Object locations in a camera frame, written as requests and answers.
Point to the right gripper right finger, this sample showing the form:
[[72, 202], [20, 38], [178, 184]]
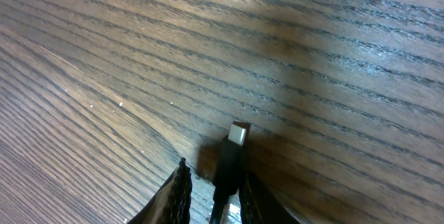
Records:
[[259, 205]]

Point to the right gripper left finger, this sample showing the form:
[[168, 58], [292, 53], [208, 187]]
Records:
[[171, 203]]

